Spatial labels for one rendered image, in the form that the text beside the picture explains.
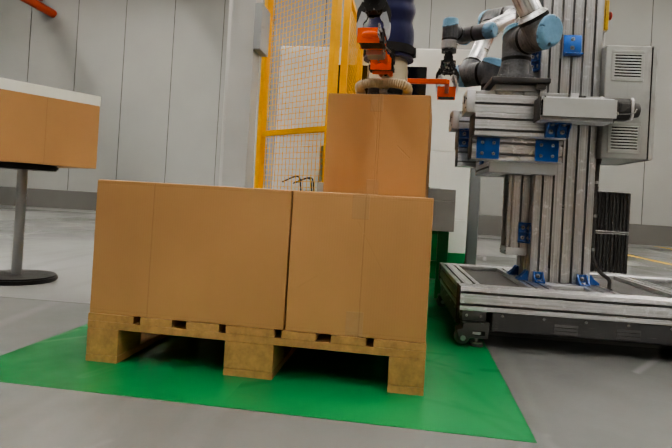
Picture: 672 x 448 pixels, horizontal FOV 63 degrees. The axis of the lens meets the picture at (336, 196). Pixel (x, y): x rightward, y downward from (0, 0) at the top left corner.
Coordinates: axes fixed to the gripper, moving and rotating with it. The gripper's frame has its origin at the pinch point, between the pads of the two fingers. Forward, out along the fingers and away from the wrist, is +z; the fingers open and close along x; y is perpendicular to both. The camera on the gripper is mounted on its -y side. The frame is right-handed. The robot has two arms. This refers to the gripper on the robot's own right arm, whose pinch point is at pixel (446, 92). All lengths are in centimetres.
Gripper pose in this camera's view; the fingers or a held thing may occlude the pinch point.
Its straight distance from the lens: 278.9
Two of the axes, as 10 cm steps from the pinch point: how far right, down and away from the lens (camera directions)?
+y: -1.8, -0.2, -9.8
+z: -0.6, 10.0, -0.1
